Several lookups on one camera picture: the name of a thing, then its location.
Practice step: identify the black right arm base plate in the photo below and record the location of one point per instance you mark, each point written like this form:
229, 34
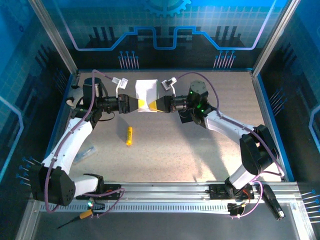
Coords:
217, 192

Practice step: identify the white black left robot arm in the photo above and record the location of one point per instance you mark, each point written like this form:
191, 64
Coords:
67, 142

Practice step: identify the black controller box with LED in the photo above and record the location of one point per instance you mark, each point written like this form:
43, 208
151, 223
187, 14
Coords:
98, 207

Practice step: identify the aluminium corner post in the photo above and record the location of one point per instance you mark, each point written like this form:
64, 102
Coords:
55, 37
275, 37

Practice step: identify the long aluminium frame rail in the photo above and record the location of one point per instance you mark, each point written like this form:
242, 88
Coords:
162, 191

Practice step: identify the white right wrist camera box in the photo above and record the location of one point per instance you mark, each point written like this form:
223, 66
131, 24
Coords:
166, 85

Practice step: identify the black handheld device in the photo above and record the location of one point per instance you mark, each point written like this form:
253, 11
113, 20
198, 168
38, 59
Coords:
273, 205

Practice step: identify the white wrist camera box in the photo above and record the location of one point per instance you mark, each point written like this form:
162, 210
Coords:
166, 85
122, 83

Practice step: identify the blue edged table side rail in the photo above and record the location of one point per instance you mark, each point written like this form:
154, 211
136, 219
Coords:
58, 125
261, 96

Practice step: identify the white letter paper green border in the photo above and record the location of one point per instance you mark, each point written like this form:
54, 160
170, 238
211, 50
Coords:
146, 87

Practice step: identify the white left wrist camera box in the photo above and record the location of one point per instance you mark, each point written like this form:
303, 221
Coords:
122, 83

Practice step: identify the grey white plush husky toy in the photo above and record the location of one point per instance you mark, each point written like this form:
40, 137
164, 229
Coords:
76, 95

